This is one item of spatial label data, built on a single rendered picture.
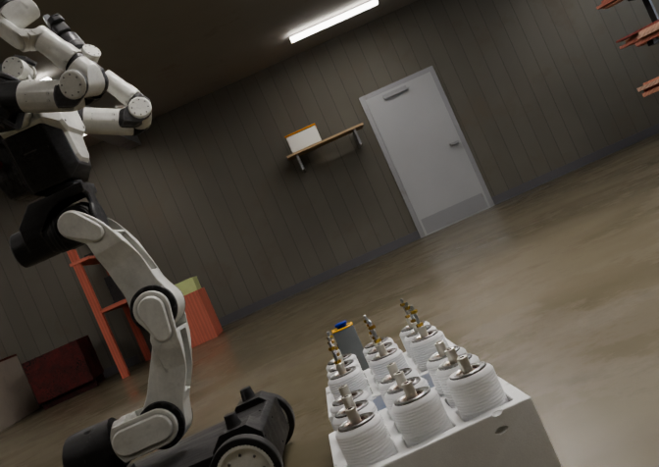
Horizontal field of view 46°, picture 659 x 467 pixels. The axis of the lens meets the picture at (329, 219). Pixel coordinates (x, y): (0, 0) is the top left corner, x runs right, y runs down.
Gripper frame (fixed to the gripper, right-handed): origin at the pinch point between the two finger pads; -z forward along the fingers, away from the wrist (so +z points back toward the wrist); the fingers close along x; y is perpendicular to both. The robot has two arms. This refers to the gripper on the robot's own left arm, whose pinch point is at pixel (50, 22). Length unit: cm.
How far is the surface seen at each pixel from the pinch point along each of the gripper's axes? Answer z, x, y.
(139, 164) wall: -349, -706, -301
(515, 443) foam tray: 203, 80, 22
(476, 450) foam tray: 199, 78, 28
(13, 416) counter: -171, -832, 4
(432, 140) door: -101, -582, -615
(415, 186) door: -71, -622, -567
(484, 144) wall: -51, -570, -668
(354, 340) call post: 155, -4, -11
